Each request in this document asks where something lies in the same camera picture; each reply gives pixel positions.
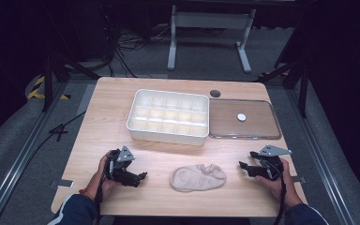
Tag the white divided storage box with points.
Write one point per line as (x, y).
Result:
(168, 138)

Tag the black table grommet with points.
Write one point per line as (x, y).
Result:
(215, 93)

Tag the black metal stand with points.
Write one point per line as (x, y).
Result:
(303, 90)
(47, 84)

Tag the beige ankle sock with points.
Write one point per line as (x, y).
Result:
(197, 178)

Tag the clear lid with white knob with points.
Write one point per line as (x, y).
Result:
(225, 126)

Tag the white metal desk frame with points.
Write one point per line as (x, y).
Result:
(212, 21)

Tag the person's left hand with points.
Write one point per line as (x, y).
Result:
(106, 189)

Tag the aluminium floor rail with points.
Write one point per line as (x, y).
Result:
(322, 162)
(22, 159)

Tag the person's right hand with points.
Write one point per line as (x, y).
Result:
(286, 190)

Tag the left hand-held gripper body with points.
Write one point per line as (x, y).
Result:
(120, 170)

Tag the grey tape strip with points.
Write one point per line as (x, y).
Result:
(63, 183)
(299, 179)

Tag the yellow black hazard tape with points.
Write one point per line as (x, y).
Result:
(34, 92)

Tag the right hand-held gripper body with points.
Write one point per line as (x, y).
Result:
(270, 165)

